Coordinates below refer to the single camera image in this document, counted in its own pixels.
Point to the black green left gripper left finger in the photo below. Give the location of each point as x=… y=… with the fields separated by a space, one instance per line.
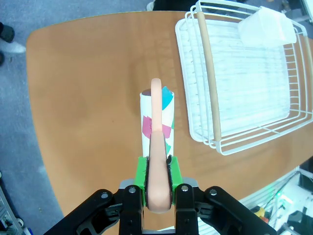
x=127 y=210

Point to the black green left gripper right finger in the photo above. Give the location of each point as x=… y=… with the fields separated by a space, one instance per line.
x=185 y=210

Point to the orange yellow small object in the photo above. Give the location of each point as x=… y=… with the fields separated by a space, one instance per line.
x=259 y=211

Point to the white plastic utensil cup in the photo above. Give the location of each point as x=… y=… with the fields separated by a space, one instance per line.
x=266 y=27

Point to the black shoe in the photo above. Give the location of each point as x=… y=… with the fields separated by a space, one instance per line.
x=6 y=31

